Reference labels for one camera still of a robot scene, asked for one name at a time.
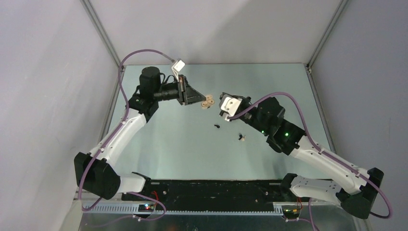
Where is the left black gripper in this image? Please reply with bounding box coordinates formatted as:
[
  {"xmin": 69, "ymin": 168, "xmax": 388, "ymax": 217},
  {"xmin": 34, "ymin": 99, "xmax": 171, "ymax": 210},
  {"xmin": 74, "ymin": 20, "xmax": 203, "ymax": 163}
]
[{"xmin": 153, "ymin": 75, "xmax": 206, "ymax": 105}]

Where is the beige earbud charging case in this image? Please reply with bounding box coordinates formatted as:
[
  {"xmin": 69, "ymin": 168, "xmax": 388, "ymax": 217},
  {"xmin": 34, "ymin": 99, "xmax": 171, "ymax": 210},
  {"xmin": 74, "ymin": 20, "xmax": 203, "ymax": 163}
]
[{"xmin": 201, "ymin": 94, "xmax": 215, "ymax": 109}]

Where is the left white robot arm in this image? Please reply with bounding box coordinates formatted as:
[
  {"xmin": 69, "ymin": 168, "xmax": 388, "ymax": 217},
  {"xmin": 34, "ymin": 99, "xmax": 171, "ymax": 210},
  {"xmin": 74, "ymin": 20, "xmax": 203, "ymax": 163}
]
[{"xmin": 74, "ymin": 66, "xmax": 207, "ymax": 201}]

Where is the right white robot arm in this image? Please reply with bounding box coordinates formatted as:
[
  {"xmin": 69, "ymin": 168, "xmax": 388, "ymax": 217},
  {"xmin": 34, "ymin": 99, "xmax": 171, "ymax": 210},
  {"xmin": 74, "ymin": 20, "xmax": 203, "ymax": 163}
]
[{"xmin": 219, "ymin": 93, "xmax": 384, "ymax": 219}]

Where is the right controller board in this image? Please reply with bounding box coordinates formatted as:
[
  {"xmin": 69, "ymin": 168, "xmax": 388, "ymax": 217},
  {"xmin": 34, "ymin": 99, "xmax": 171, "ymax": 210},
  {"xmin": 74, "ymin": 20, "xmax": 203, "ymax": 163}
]
[{"xmin": 283, "ymin": 209, "xmax": 301, "ymax": 216}]

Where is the controller board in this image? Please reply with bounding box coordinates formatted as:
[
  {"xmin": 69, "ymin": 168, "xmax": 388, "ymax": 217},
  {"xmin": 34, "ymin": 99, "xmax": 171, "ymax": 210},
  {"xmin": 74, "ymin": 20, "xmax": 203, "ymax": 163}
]
[
  {"xmin": 138, "ymin": 204, "xmax": 155, "ymax": 212},
  {"xmin": 283, "ymin": 209, "xmax": 301, "ymax": 216}
]

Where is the left controller board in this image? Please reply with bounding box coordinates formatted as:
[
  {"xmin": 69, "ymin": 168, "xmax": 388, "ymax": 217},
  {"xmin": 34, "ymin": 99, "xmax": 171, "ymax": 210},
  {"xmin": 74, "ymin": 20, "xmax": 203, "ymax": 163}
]
[{"xmin": 138, "ymin": 204, "xmax": 155, "ymax": 212}]

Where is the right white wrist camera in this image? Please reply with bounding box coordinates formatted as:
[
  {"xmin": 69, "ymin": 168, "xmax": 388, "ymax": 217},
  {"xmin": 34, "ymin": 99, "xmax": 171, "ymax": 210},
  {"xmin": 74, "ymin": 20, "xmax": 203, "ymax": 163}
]
[{"xmin": 219, "ymin": 94, "xmax": 242, "ymax": 121}]

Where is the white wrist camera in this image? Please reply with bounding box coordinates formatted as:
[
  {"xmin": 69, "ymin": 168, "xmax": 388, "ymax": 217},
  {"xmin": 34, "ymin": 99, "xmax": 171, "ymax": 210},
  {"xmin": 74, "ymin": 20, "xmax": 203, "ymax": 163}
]
[
  {"xmin": 171, "ymin": 59, "xmax": 186, "ymax": 77},
  {"xmin": 219, "ymin": 94, "xmax": 242, "ymax": 121}
]

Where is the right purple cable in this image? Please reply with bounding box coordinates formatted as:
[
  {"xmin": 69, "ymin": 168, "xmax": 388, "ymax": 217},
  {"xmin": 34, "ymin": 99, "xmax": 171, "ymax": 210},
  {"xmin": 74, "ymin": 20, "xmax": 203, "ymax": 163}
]
[{"xmin": 227, "ymin": 92, "xmax": 393, "ymax": 219}]

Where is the purple cable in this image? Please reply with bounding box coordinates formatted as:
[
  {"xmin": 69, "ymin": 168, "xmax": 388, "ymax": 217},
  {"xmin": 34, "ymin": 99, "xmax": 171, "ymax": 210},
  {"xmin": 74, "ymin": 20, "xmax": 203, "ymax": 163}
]
[
  {"xmin": 227, "ymin": 92, "xmax": 393, "ymax": 219},
  {"xmin": 77, "ymin": 49, "xmax": 176, "ymax": 213}
]

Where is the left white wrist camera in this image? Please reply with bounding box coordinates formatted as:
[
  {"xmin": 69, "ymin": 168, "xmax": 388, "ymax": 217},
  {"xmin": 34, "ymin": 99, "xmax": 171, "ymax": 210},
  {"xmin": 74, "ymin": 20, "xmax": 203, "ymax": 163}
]
[{"xmin": 171, "ymin": 59, "xmax": 186, "ymax": 77}]

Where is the right aluminium frame post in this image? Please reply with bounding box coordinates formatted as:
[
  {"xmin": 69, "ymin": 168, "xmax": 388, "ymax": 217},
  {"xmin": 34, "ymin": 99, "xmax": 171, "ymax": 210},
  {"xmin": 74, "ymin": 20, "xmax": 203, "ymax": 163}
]
[{"xmin": 306, "ymin": 0, "xmax": 349, "ymax": 70}]

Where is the aluminium frame post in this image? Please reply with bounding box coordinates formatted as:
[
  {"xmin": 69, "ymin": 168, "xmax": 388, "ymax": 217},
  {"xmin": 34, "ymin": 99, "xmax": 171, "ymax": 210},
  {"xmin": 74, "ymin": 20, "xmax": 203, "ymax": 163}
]
[
  {"xmin": 306, "ymin": 0, "xmax": 349, "ymax": 70},
  {"xmin": 79, "ymin": 0, "xmax": 125, "ymax": 71}
]

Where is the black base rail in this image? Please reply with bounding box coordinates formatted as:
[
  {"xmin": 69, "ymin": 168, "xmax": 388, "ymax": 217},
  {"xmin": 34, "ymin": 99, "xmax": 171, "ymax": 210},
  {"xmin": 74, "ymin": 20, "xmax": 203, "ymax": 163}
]
[{"xmin": 121, "ymin": 180, "xmax": 306, "ymax": 213}]

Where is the left aluminium frame post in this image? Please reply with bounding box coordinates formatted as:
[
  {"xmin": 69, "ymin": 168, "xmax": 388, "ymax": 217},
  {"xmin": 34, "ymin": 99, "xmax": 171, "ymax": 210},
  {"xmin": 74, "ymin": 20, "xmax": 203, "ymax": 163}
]
[{"xmin": 79, "ymin": 0, "xmax": 125, "ymax": 71}]

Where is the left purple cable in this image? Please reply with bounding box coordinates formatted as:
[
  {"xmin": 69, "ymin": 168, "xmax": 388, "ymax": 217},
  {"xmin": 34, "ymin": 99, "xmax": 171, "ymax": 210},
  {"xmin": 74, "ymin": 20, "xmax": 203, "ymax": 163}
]
[{"xmin": 77, "ymin": 49, "xmax": 176, "ymax": 213}]

